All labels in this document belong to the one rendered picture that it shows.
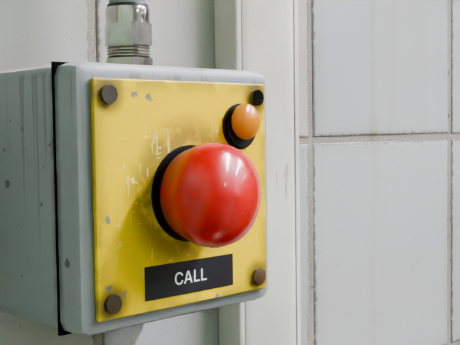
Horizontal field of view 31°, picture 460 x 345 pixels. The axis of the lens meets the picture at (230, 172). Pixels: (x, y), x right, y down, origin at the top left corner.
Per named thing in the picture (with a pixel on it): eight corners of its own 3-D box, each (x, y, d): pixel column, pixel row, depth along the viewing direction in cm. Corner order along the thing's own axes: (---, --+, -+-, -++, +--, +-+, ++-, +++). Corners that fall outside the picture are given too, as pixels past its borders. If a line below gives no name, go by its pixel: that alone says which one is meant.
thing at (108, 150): (-15, 312, 35) (-21, 70, 34) (171, 280, 41) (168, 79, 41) (86, 344, 29) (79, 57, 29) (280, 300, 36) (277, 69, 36)
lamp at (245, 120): (226, 139, 34) (225, 103, 34) (251, 139, 35) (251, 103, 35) (239, 139, 33) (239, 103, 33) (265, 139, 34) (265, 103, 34)
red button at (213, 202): (136, 247, 32) (134, 143, 32) (212, 236, 35) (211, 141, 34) (198, 257, 29) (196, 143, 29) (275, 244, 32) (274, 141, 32)
